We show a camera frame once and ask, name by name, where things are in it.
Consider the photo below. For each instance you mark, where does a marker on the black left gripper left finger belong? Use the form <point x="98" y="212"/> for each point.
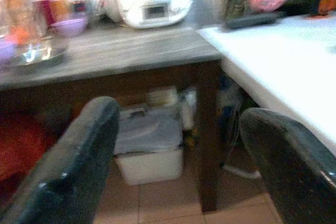
<point x="71" y="161"/>

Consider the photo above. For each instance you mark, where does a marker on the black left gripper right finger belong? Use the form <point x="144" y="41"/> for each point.
<point x="294" y="163"/>

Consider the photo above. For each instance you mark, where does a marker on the red stool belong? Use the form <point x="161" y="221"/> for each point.
<point x="19" y="145"/>

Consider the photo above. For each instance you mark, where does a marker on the white storage bin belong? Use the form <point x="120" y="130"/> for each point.
<point x="149" y="145"/>

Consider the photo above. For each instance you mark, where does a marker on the white table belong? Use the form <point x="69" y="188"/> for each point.
<point x="283" y="61"/>

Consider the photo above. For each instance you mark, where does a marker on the silver metal plate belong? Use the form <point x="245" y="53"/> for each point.
<point x="36" y="56"/>

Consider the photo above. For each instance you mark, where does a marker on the dark wooden table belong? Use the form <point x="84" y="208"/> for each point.
<point x="126" y="58"/>

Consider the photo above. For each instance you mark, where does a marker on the white plastic bottle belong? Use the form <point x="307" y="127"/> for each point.
<point x="189" y="108"/>

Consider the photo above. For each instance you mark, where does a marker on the lilac plastic bowl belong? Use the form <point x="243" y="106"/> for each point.
<point x="6" y="52"/>

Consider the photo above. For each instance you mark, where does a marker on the purple plastic bowl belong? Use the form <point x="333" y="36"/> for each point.
<point x="69" y="26"/>

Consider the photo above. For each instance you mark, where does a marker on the black remote control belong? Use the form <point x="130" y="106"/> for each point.
<point x="250" y="20"/>

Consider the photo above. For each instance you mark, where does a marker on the red cup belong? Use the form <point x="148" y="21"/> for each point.
<point x="48" y="11"/>

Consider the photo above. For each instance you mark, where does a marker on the clear glass jar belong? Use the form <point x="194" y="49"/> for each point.
<point x="22" y="16"/>

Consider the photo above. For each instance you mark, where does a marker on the orange black box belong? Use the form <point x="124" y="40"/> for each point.
<point x="321" y="2"/>

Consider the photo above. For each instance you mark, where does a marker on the glass storage jar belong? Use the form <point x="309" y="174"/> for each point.
<point x="233" y="2"/>

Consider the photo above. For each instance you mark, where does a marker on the white kitchen machine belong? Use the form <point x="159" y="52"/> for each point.
<point x="155" y="1"/>

